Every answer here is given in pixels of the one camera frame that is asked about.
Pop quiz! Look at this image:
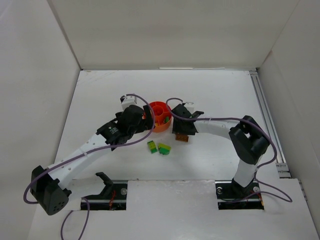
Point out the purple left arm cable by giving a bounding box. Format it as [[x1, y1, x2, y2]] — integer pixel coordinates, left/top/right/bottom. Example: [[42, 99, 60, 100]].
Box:
[[23, 93, 155, 240]]

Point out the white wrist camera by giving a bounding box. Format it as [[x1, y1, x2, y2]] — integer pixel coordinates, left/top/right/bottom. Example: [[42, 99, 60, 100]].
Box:
[[120, 95, 137, 111], [182, 101, 195, 114]]

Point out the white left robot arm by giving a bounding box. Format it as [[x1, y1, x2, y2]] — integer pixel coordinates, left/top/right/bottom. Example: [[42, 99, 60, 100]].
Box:
[[30, 104, 155, 216]]

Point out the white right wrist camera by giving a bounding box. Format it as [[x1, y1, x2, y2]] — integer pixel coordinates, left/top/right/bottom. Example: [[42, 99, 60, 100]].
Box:
[[182, 101, 195, 114]]

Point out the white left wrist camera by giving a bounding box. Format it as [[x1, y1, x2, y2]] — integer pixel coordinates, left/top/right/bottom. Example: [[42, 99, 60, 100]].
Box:
[[120, 95, 137, 111]]

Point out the lime sloped lego brick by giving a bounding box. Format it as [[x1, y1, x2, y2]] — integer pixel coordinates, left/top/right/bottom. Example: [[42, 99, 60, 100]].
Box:
[[158, 143, 171, 151]]

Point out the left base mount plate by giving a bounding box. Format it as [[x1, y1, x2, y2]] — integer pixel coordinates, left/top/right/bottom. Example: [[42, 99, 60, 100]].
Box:
[[85, 181, 128, 211]]

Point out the green curved lego brick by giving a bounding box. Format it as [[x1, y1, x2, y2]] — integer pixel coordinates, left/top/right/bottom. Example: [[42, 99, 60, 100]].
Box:
[[158, 147, 171, 155]]

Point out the aluminium rail right side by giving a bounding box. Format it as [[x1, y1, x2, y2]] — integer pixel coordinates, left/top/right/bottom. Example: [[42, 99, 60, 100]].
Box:
[[249, 70, 292, 179]]

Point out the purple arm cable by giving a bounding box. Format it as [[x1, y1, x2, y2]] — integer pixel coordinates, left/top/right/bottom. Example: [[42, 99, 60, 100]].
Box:
[[23, 93, 155, 240], [165, 97, 293, 203]]

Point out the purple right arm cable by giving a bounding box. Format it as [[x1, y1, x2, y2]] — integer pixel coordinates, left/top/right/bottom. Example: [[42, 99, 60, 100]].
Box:
[[165, 97, 293, 203]]

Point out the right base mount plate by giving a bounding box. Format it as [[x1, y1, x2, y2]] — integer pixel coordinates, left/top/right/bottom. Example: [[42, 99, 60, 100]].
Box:
[[215, 181, 264, 210]]

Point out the dark green flat lego plate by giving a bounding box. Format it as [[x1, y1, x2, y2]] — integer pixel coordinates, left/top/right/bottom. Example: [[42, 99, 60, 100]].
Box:
[[147, 140, 158, 154]]

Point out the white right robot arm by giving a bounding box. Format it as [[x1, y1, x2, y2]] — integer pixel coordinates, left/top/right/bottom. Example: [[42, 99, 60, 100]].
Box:
[[172, 103, 270, 200]]

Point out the brown upturned lego plate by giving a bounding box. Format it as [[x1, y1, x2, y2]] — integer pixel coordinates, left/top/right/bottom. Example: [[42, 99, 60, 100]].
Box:
[[175, 134, 189, 143]]

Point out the lime square lego brick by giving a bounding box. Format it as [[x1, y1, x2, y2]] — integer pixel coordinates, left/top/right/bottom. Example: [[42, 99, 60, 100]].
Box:
[[149, 145, 158, 154]]

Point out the orange round divided container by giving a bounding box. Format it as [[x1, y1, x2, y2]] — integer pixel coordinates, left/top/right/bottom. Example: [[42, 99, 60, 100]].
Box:
[[149, 101, 172, 133]]

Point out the base mount plate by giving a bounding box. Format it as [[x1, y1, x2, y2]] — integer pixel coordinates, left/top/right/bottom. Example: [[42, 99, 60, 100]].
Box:
[[85, 181, 128, 211], [215, 181, 264, 210]]

